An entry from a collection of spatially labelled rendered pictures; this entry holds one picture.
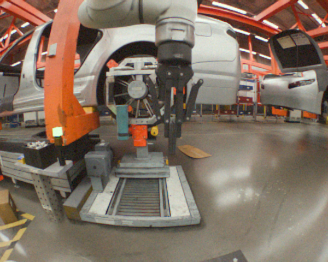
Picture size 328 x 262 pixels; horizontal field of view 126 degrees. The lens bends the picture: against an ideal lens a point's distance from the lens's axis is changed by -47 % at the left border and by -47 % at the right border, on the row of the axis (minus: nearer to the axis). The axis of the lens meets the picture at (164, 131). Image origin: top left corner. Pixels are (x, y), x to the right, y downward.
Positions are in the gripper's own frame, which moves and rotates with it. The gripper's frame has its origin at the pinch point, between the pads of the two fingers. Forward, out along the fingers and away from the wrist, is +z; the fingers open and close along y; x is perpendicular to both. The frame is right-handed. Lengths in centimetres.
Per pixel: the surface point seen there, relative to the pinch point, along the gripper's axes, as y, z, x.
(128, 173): -26, 59, 90
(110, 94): -33, -10, 68
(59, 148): -53, 16, 32
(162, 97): 1, -8, 67
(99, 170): -43, 42, 61
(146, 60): -11, -37, 91
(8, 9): -259, -183, 97
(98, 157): -43, 33, 63
